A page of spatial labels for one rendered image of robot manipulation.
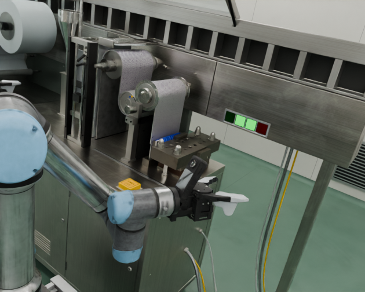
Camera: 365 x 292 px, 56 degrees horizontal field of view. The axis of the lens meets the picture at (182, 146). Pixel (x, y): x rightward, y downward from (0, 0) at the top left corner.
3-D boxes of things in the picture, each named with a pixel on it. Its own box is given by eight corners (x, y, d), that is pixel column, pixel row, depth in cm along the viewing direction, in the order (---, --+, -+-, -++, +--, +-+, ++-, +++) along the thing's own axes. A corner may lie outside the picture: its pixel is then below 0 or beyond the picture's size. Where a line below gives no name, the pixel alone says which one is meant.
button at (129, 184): (117, 187, 151) (118, 182, 150) (128, 182, 156) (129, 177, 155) (129, 193, 147) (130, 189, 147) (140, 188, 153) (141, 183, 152)
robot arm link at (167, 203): (149, 183, 89) (162, 196, 82) (165, 181, 91) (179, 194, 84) (146, 210, 91) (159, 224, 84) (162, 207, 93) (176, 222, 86)
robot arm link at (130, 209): (104, 215, 86) (107, 185, 83) (145, 209, 91) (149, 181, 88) (113, 234, 80) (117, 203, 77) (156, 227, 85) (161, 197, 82)
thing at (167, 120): (149, 143, 171) (154, 108, 163) (177, 134, 189) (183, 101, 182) (150, 143, 170) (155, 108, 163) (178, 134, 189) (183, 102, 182)
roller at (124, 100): (117, 110, 178) (119, 88, 174) (149, 104, 198) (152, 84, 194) (134, 118, 172) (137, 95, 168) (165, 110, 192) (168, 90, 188)
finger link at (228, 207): (245, 215, 93) (211, 210, 94) (249, 195, 91) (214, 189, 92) (246, 221, 90) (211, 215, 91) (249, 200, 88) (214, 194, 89)
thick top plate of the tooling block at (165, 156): (149, 157, 167) (151, 146, 165) (194, 140, 199) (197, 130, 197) (175, 170, 160) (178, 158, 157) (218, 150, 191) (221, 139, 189)
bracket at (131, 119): (120, 160, 175) (126, 102, 164) (128, 157, 180) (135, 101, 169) (127, 164, 173) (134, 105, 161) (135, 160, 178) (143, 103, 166)
